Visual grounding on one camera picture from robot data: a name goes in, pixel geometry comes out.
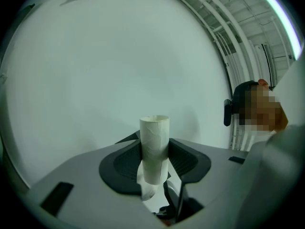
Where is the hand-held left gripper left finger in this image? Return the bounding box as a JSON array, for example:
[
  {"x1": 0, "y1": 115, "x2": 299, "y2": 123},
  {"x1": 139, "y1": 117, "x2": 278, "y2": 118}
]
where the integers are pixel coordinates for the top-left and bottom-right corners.
[{"x1": 23, "y1": 138, "x2": 173, "y2": 229}]

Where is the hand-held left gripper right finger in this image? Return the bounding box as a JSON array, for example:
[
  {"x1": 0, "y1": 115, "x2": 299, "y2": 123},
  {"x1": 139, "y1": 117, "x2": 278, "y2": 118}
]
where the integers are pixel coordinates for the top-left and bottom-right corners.
[{"x1": 168, "y1": 138, "x2": 250, "y2": 229}]

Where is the white paper core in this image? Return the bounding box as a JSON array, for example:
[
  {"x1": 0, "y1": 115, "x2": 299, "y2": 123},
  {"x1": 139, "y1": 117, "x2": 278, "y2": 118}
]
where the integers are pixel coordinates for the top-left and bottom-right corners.
[{"x1": 136, "y1": 114, "x2": 171, "y2": 201}]

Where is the black toilet paper holder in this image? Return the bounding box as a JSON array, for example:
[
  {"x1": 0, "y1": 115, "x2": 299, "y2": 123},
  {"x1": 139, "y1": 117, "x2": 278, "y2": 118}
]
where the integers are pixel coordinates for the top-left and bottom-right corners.
[{"x1": 114, "y1": 129, "x2": 142, "y2": 145}]

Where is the person's light grey shirt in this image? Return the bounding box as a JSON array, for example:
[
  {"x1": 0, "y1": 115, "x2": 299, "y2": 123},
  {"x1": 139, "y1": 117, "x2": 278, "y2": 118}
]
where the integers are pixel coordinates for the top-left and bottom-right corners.
[{"x1": 243, "y1": 127, "x2": 278, "y2": 153}]

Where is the person's head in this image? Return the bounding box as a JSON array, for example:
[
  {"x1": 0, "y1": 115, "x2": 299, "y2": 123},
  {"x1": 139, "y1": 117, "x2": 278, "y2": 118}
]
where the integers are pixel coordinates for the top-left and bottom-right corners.
[{"x1": 238, "y1": 79, "x2": 290, "y2": 132}]

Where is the group of white ceiling pipes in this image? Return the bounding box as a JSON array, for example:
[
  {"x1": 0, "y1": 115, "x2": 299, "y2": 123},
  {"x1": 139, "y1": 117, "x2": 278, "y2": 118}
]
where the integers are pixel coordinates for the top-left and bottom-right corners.
[{"x1": 171, "y1": 0, "x2": 296, "y2": 150}]

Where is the long ceiling light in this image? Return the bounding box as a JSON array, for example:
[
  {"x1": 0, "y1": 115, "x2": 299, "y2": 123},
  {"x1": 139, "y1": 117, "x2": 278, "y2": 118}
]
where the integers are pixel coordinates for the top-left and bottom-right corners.
[{"x1": 253, "y1": 0, "x2": 304, "y2": 61}]

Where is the black head-worn camera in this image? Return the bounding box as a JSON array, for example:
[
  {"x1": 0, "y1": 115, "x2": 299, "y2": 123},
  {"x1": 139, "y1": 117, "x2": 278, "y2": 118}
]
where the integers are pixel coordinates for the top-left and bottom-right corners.
[{"x1": 223, "y1": 98, "x2": 233, "y2": 127}]

